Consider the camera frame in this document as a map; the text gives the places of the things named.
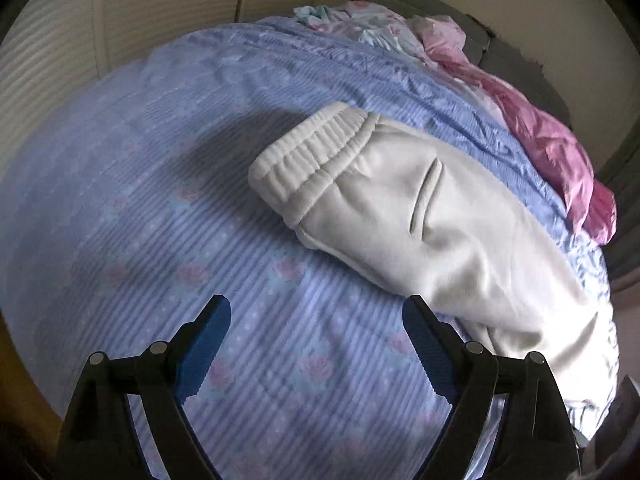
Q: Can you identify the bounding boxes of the light floral pillow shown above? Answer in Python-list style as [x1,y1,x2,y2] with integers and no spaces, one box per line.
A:
[294,0,425,58]

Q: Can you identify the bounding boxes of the cream slatted wardrobe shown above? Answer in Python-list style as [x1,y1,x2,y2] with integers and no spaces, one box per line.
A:
[1,0,312,167]

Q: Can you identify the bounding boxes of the white sweatpants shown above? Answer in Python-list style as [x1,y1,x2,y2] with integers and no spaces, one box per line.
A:
[248,102,618,437]

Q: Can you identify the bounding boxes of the blue striped floral bedsheet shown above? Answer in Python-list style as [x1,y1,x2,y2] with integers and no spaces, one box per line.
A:
[1,18,610,479]

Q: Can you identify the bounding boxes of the dark grey headboard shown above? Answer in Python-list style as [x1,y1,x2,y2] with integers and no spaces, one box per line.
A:
[362,0,572,128]

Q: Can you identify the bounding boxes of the pink pillow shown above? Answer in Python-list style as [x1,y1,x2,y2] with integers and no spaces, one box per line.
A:
[408,16,617,246]

